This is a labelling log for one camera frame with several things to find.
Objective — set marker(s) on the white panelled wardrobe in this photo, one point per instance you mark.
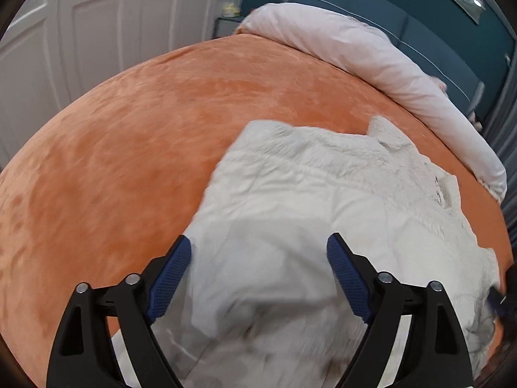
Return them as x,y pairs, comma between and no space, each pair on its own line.
54,51

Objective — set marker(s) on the white quilted padded jacket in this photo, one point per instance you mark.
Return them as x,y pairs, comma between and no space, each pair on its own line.
260,306

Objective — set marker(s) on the orange plush bed cover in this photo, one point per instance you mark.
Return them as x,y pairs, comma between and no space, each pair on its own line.
109,182

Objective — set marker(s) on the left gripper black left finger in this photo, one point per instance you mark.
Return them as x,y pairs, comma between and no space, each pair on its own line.
83,354

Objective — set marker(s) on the dark bedside table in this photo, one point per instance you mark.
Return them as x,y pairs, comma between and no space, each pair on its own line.
225,26

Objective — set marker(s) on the rolled white pink duvet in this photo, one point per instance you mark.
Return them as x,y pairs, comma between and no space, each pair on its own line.
366,52

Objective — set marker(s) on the teal upholstered headboard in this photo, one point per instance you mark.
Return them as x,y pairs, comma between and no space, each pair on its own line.
417,42

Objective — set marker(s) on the yellow tissue pack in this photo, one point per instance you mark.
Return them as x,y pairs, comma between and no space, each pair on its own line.
230,10

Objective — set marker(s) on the grey blue curtain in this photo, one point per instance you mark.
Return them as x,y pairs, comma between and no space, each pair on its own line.
501,133

